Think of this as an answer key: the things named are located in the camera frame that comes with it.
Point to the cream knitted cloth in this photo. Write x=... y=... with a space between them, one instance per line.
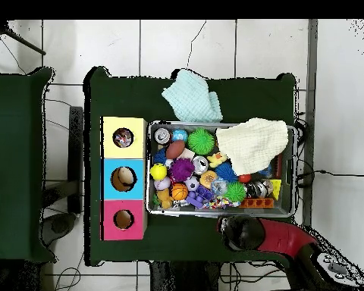
x=252 y=145

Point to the red ball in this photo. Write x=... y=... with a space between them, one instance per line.
x=245 y=178

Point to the brown toy football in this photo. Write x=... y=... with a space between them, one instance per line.
x=175 y=150

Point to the blue globe ball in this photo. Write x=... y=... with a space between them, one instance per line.
x=179 y=134

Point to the green spiky ball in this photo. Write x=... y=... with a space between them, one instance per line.
x=200 y=140
x=235 y=192

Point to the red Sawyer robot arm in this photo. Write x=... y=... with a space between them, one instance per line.
x=285 y=236

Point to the silver drink can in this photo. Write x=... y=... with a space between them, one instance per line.
x=162 y=134

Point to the white ball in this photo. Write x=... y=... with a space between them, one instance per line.
x=125 y=176

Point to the wooden box with three holes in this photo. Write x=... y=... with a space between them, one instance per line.
x=112 y=160

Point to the purple spiky ball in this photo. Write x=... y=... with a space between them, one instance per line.
x=181 y=170

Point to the blue spiky ball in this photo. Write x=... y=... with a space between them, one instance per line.
x=224 y=171

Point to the green cloth side table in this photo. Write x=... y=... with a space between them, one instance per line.
x=15 y=176

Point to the mint green knitted cloth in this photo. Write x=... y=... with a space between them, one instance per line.
x=191 y=97

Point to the orange toy basketball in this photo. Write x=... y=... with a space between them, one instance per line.
x=179 y=191

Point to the white multicolour print cloth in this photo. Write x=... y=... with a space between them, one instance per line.
x=123 y=138

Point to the orange plastic tray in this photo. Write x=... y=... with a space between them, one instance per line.
x=256 y=203

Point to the yellow duck plush toy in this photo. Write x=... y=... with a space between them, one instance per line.
x=217 y=159

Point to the yellow cheese wedge toy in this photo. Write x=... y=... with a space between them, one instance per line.
x=275 y=188

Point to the yellow smiley face ball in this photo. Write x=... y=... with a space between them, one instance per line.
x=158 y=171

